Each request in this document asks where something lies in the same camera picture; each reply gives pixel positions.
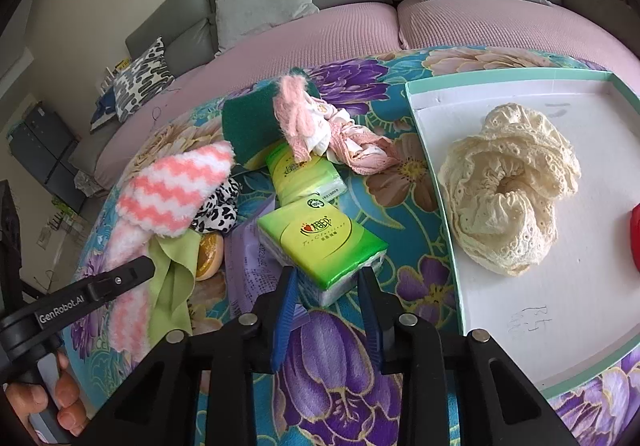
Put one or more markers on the pink white zigzag fuzzy towel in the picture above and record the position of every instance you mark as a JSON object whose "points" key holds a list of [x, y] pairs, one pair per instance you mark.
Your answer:
{"points": [[165, 191]]}

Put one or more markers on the light green cloth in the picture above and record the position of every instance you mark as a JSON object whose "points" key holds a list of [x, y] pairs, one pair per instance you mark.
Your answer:
{"points": [[172, 291]]}

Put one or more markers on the person's left hand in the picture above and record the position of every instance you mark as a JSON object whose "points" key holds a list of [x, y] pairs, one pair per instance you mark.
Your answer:
{"points": [[70, 396]]}

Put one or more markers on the dark cabinet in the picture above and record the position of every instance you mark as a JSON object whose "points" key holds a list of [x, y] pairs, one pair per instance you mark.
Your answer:
{"points": [[40, 151]]}

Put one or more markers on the purple clear plastic packet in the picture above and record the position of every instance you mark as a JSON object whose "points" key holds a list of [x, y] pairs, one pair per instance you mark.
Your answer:
{"points": [[250, 271]]}

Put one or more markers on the red object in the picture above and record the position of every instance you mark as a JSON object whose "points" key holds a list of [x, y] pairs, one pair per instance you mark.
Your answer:
{"points": [[636, 236]]}

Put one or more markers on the grey patterned cushion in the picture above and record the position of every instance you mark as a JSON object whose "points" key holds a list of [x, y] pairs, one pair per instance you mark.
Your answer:
{"points": [[142, 76]]}

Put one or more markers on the pink white baby garment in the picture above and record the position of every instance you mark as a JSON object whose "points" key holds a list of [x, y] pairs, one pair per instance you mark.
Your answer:
{"points": [[350, 141]]}

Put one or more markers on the blue cushion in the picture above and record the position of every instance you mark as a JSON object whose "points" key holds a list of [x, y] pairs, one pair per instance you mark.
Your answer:
{"points": [[105, 110]]}

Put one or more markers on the green tissue pack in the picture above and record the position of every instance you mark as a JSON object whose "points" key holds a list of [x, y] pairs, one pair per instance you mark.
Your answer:
{"points": [[300, 176], [320, 241]]}

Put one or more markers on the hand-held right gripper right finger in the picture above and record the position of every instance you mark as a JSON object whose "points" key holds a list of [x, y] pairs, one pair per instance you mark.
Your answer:
{"points": [[374, 326]]}

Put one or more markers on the floral blanket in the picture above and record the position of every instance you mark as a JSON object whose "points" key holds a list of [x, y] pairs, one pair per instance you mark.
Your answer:
{"points": [[350, 401]]}

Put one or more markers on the patterned white bundle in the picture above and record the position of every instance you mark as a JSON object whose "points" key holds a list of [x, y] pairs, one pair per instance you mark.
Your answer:
{"points": [[87, 182]]}

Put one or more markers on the pink ribbed sofa cover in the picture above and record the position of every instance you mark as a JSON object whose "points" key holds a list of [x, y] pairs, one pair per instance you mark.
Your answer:
{"points": [[325, 36]]}

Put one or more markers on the green yellow scouring sponge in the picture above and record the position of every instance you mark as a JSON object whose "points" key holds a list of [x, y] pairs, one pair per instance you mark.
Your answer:
{"points": [[250, 121]]}

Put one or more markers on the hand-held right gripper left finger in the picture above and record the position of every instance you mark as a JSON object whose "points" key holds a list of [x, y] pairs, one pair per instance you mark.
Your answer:
{"points": [[281, 326]]}

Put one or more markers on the white box with teal rim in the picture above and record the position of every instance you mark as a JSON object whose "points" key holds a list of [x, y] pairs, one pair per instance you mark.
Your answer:
{"points": [[575, 326]]}

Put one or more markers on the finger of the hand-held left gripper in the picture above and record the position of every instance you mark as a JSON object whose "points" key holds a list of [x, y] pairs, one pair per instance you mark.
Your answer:
{"points": [[110, 288]]}

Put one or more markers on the pink fuzzy cloth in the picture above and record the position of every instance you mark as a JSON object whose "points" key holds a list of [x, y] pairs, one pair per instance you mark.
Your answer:
{"points": [[295, 111]]}

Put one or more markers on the white rack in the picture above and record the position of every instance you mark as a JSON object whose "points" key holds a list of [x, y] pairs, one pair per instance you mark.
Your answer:
{"points": [[107, 81]]}

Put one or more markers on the black stand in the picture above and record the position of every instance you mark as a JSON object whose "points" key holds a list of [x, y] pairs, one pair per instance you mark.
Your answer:
{"points": [[9, 246]]}

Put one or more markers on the small yellow item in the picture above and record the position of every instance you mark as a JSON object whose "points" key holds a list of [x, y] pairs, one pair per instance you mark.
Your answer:
{"points": [[123, 64]]}

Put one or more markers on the brown bun squishy toy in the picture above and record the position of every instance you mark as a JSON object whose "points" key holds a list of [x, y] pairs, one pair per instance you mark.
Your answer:
{"points": [[209, 256]]}

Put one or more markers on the cream lace cloth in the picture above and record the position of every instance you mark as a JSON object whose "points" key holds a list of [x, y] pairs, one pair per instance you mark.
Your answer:
{"points": [[500, 206]]}

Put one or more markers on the green white small clutter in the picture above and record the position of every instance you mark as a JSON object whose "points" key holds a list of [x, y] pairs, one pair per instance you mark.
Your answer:
{"points": [[67, 221]]}

